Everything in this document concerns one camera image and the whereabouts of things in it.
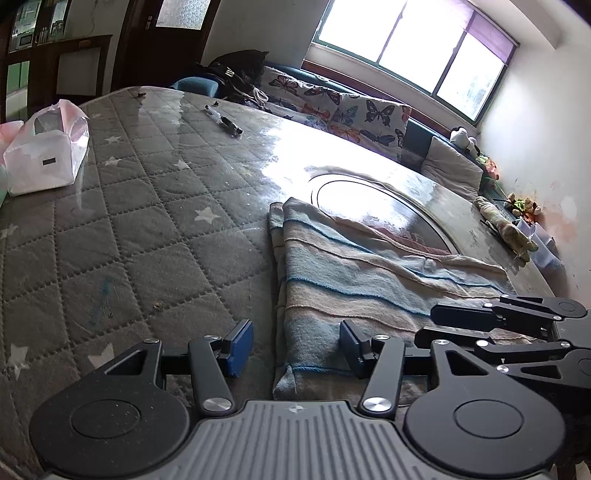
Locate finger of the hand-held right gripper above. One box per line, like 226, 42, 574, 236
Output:
414, 326, 573, 385
430, 294, 561, 340

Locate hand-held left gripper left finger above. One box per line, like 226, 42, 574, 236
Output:
104, 318, 254, 415

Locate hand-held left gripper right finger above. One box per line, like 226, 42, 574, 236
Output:
339, 319, 504, 418

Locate striped blue beige towel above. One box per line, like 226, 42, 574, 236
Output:
268, 198, 518, 402

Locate clear plastic container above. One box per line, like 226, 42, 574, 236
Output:
515, 217, 565, 271

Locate rolled green beige cloth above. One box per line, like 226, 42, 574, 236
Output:
473, 196, 539, 264

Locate grey plain pillow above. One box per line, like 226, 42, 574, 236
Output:
421, 136, 485, 201

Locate colourful plush toys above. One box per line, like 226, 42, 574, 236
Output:
475, 154, 500, 182

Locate grey quilted star mat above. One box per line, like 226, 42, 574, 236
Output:
0, 85, 555, 476

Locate panda plush toy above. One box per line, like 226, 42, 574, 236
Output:
450, 126, 481, 153

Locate black silver pen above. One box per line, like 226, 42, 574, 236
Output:
204, 104, 245, 137

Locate long butterfly print pillow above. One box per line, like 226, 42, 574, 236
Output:
259, 66, 370, 139

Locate blue sofa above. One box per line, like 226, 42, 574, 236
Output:
171, 65, 513, 208

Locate white plastic bag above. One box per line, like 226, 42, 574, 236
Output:
2, 99, 90, 197

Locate dark cloth pile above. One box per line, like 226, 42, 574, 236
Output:
196, 48, 271, 109

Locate green framed window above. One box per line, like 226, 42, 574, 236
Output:
305, 0, 520, 123

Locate pink plastic bag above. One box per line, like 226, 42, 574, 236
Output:
0, 120, 25, 145

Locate dark wooden glass door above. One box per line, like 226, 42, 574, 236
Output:
115, 0, 222, 93

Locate dark wooden side table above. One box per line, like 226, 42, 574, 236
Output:
46, 34, 114, 100

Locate glass display cabinet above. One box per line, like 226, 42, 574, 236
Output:
0, 0, 70, 125

